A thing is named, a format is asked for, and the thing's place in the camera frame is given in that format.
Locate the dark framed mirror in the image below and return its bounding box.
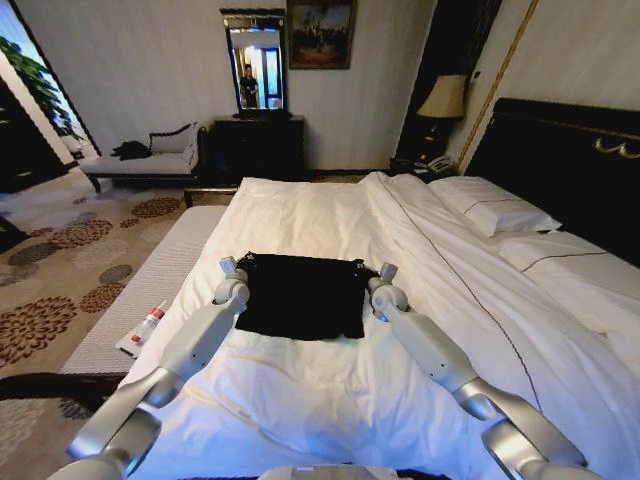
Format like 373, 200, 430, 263
220, 7, 294, 120

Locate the black garment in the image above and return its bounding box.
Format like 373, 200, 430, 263
234, 253, 380, 342

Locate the dark nightstand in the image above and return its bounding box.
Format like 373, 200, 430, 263
388, 156, 457, 182

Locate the white pillow with dark piping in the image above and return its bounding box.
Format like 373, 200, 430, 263
428, 176, 564, 238
498, 230, 640, 334

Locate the person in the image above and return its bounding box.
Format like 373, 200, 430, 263
238, 63, 259, 109

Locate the white duvet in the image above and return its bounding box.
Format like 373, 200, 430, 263
117, 172, 640, 480

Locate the black clothes pile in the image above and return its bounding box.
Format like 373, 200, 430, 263
110, 140, 154, 162

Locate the white chaise longue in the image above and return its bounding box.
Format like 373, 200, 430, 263
79, 122, 207, 194

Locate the dark wooden headboard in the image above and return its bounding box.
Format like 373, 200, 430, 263
464, 97, 640, 269

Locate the green potted plant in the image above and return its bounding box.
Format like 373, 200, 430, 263
0, 35, 85, 142

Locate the gold headboard ornament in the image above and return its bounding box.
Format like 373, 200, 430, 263
593, 136, 640, 160

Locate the white upholstered bed bench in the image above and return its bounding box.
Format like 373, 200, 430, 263
58, 205, 232, 377

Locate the dark framed painting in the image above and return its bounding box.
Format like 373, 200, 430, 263
285, 0, 358, 71

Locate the dark wooden cabinet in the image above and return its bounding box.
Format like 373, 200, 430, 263
0, 74, 69, 195

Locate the beige table lamp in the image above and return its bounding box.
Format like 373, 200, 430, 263
416, 74, 467, 147

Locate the dark wooden dresser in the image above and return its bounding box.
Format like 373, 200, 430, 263
213, 115, 307, 182

